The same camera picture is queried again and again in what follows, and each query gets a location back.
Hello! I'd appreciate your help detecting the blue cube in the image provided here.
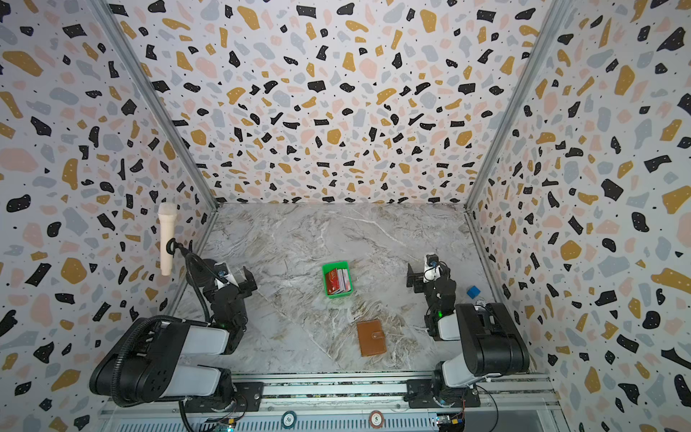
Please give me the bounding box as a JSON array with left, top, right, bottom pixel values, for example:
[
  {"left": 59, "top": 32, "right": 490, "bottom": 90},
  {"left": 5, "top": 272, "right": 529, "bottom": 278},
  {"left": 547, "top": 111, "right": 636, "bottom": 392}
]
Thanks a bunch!
[{"left": 467, "top": 286, "right": 480, "bottom": 299}]

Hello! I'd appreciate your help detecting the brown leather card holder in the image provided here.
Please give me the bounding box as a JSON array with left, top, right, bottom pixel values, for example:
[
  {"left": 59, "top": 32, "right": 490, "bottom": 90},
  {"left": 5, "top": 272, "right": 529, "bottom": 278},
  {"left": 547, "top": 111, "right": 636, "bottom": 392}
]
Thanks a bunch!
[{"left": 356, "top": 320, "right": 387, "bottom": 357}]

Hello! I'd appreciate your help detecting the stack of cards in tray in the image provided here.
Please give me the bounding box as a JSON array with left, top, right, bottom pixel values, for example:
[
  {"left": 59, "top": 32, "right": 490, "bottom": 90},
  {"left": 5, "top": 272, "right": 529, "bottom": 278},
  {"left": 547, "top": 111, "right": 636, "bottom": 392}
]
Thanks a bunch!
[{"left": 338, "top": 269, "right": 351, "bottom": 293}]

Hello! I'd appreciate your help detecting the black microphone stand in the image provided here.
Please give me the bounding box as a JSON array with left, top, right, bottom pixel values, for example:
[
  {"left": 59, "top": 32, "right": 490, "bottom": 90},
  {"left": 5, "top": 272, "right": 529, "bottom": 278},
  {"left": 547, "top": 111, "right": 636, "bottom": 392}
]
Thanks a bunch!
[{"left": 165, "top": 238, "right": 204, "bottom": 268}]

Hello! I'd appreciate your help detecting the green plastic card tray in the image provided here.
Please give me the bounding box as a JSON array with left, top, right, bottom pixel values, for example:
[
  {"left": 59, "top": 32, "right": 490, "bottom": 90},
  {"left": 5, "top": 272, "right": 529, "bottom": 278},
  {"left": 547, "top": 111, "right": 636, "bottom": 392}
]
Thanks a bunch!
[{"left": 321, "top": 261, "right": 354, "bottom": 299}]

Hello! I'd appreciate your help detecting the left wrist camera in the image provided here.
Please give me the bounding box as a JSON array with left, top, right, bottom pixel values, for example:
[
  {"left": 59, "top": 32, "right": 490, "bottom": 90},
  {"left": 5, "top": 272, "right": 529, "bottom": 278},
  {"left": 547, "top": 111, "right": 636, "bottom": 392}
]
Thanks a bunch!
[{"left": 213, "top": 261, "right": 238, "bottom": 289}]

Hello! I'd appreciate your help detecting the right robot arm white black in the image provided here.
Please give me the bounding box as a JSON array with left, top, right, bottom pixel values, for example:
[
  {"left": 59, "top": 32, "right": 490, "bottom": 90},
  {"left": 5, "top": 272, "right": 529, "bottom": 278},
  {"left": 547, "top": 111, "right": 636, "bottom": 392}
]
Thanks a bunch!
[{"left": 404, "top": 255, "right": 530, "bottom": 409}]

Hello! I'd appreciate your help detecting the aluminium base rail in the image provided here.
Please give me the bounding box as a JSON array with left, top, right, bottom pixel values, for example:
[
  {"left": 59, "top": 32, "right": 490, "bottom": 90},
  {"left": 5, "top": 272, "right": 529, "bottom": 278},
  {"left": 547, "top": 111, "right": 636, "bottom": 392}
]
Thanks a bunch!
[{"left": 96, "top": 372, "right": 569, "bottom": 431}]

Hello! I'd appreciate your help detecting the red VIP card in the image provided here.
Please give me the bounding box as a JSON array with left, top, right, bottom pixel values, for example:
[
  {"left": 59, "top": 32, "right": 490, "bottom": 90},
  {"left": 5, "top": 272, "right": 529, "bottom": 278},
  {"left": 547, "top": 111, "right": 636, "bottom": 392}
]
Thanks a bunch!
[{"left": 325, "top": 269, "right": 339, "bottom": 296}]

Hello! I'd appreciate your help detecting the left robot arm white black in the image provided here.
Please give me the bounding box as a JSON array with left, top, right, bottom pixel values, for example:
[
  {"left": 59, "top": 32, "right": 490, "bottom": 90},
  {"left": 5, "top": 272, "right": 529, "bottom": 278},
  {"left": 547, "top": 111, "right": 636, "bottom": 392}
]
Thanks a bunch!
[{"left": 89, "top": 259, "right": 257, "bottom": 411}]

